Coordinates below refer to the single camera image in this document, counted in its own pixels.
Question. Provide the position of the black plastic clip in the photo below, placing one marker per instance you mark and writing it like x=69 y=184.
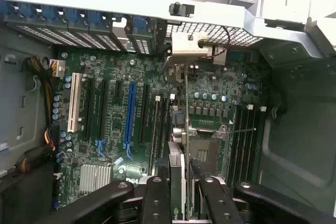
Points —
x=178 y=9

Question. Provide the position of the long black expansion slot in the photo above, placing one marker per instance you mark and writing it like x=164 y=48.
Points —
x=103 y=108
x=144 y=113
x=89 y=108

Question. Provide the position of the white expansion slot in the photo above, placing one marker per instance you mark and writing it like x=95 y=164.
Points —
x=74 y=103

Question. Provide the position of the blue slot latch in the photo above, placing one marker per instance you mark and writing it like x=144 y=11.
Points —
x=52 y=14
x=97 y=18
x=139 y=23
x=17 y=11
x=74 y=15

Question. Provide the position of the grey open PC case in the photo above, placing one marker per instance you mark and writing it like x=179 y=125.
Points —
x=288 y=134

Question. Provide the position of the CPU socket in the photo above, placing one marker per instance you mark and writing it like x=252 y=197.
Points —
x=207 y=153

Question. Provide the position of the short black expansion slot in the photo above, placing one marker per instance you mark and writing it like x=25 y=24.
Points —
x=119 y=89

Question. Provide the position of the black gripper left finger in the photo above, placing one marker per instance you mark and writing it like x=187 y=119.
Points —
x=155 y=203

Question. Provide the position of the blue expansion slot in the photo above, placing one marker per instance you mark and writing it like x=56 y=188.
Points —
x=130 y=108

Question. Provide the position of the black RAM slot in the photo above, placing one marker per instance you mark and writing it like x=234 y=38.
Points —
x=164 y=129
x=235 y=145
x=253 y=145
x=247 y=145
x=241 y=145
x=154 y=134

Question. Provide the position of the silver finned chipset heatsink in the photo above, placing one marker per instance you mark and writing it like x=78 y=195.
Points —
x=95 y=178

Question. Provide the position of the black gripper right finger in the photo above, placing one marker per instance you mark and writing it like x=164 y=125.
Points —
x=218 y=203

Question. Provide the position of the white plastic block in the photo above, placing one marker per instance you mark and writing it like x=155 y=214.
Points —
x=183 y=44

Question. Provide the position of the thin metal locking lever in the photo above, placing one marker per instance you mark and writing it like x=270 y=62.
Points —
x=241 y=130

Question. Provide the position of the white power connector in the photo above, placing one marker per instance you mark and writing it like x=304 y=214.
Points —
x=58 y=68

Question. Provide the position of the green motherboard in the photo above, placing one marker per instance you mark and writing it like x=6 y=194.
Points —
x=115 y=119

